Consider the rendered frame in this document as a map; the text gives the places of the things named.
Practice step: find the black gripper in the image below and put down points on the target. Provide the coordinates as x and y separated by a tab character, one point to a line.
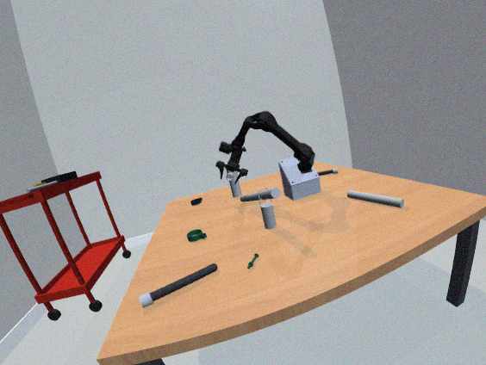
221	165

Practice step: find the black rod with grey end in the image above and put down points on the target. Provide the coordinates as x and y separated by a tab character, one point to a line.
328	172
148	298

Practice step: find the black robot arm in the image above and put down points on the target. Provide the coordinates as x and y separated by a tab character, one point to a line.
267	122

